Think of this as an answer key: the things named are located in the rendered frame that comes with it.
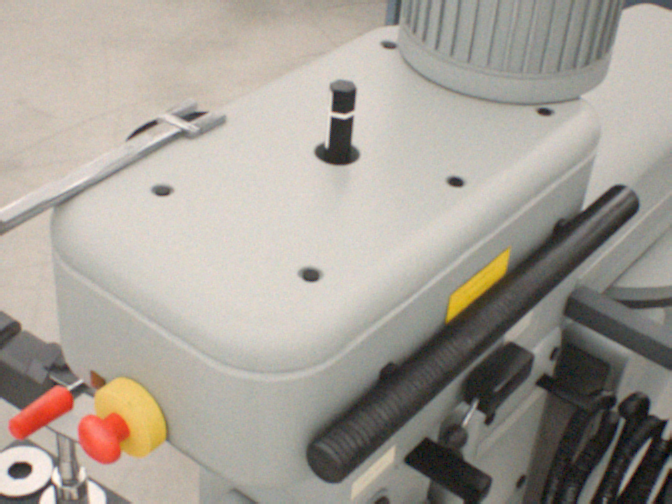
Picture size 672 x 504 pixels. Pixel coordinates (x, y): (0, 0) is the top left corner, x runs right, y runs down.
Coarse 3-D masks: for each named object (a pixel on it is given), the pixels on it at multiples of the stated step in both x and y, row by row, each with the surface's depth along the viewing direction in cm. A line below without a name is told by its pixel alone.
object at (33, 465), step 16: (16, 448) 161; (32, 448) 161; (0, 464) 158; (16, 464) 159; (32, 464) 158; (48, 464) 158; (0, 480) 155; (16, 480) 156; (32, 480) 156; (48, 480) 156; (0, 496) 155; (16, 496) 154; (32, 496) 155; (48, 496) 154; (96, 496) 155; (112, 496) 156
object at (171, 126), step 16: (176, 112) 92; (192, 112) 93; (160, 128) 89; (176, 128) 90; (192, 128) 90; (208, 128) 91; (128, 144) 87; (144, 144) 87; (160, 144) 88; (96, 160) 85; (112, 160) 85; (128, 160) 86; (64, 176) 83; (80, 176) 83; (96, 176) 84; (32, 192) 81; (48, 192) 81; (64, 192) 81; (16, 208) 79; (32, 208) 80; (48, 208) 81; (0, 224) 78; (16, 224) 78
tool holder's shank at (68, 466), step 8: (56, 440) 145; (64, 440) 144; (64, 448) 145; (72, 448) 146; (64, 456) 146; (72, 456) 146; (64, 464) 147; (72, 464) 147; (64, 472) 147; (72, 472) 148
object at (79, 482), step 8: (80, 464) 151; (56, 472) 150; (80, 472) 150; (56, 480) 149; (64, 480) 149; (72, 480) 149; (80, 480) 149; (56, 488) 148; (64, 488) 148; (72, 488) 148; (80, 488) 149
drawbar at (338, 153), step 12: (336, 84) 86; (348, 84) 86; (336, 96) 86; (348, 96) 86; (336, 108) 86; (348, 108) 86; (336, 120) 87; (348, 120) 87; (336, 132) 88; (348, 132) 88; (336, 144) 88; (348, 144) 89; (324, 156) 90; (336, 156) 89; (348, 156) 90
